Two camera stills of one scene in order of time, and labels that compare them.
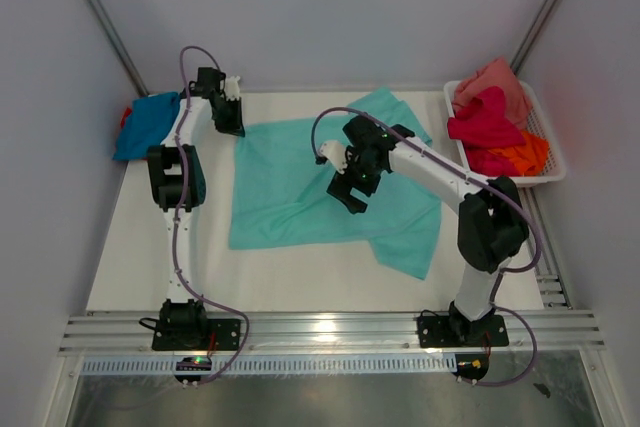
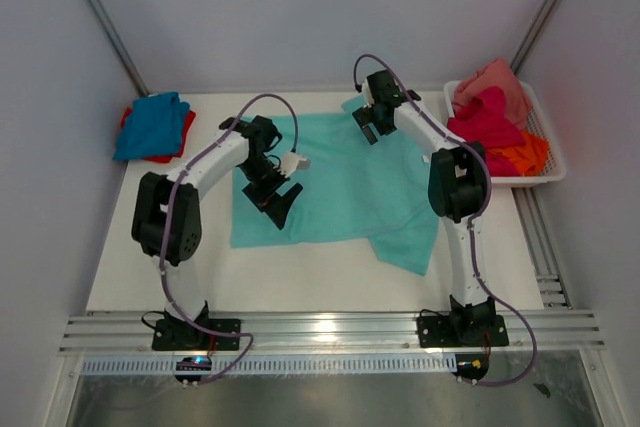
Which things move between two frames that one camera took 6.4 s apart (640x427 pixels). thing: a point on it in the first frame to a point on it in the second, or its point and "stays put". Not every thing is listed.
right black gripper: [341, 190] to [363, 117]
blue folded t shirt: [147, 123] stays put
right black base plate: [454, 331] stays put
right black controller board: [472, 366] stays put
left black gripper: [236, 125] to [277, 212]
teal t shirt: [280, 192] stays put
